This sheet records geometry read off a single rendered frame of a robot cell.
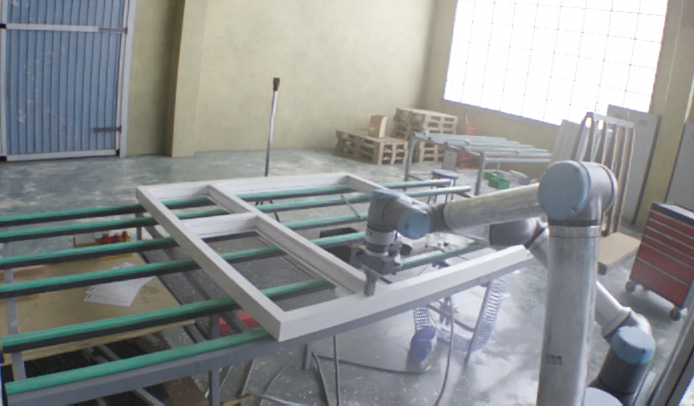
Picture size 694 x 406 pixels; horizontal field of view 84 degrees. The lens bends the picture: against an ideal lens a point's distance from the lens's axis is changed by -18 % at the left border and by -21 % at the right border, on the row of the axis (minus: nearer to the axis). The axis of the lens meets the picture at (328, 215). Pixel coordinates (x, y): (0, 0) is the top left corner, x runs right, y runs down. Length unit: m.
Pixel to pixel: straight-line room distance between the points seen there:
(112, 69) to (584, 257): 7.21
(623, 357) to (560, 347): 0.66
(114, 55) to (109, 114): 0.93
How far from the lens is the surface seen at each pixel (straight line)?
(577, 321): 1.00
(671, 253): 4.90
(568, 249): 0.97
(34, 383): 1.28
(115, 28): 7.57
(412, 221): 1.34
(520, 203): 1.22
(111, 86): 7.63
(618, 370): 1.68
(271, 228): 2.12
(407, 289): 1.71
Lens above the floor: 1.64
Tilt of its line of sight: 18 degrees down
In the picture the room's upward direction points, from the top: 7 degrees clockwise
